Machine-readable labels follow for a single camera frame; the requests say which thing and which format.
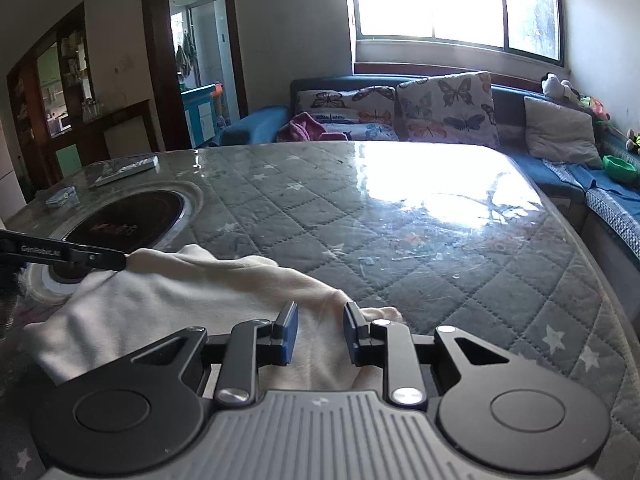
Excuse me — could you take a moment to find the butterfly print pillow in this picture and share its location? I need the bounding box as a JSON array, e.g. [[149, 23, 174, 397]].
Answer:
[[295, 86, 398, 142], [396, 71, 501, 148]]

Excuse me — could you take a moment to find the blue sofa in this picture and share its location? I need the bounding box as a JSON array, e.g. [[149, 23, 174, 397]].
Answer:
[[220, 74, 640, 266]]

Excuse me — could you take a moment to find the white remote control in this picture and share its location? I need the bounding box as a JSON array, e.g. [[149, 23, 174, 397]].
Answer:
[[89, 156, 160, 188]]

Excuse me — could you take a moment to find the grey pillow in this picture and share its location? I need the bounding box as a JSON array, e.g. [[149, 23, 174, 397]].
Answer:
[[524, 96, 603, 168]]

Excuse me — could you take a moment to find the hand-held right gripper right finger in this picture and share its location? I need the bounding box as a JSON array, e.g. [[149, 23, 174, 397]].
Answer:
[[343, 301, 512, 406]]

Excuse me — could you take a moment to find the hanging grey cloth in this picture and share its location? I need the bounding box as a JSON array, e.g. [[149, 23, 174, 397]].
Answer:
[[175, 32, 198, 80]]

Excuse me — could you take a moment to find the orange green soft toy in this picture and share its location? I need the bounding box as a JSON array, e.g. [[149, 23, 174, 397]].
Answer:
[[580, 95, 613, 121]]

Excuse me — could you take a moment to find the small clear card box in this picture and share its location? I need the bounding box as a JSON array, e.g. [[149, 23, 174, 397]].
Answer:
[[46, 186, 77, 207]]

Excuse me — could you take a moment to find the panda plush toy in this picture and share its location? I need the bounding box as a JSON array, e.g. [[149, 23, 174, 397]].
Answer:
[[540, 72, 578, 101]]

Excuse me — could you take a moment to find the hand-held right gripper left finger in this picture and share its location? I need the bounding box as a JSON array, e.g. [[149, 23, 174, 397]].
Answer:
[[131, 301, 300, 405]]

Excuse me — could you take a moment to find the green plastic bowl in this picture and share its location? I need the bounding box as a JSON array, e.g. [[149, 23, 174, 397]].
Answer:
[[601, 154, 640, 183]]

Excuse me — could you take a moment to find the black round induction cooktop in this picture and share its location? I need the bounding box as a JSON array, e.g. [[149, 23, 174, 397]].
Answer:
[[65, 190, 186, 256]]

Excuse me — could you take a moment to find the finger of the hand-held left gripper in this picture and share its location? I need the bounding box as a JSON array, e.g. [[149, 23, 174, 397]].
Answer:
[[70, 246, 128, 271]]

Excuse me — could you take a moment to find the cream long-sleeve garment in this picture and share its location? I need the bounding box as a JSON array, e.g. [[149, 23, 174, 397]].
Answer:
[[24, 244, 403, 393]]

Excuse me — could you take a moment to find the dark wooden shelf cabinet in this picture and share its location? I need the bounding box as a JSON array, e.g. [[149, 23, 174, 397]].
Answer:
[[6, 2, 153, 188]]

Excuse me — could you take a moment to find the blue white toy table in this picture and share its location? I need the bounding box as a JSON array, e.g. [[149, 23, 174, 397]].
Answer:
[[181, 82, 223, 147]]

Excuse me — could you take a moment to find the dark wooden door frame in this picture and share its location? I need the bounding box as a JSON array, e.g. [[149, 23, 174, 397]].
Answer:
[[140, 0, 249, 151]]

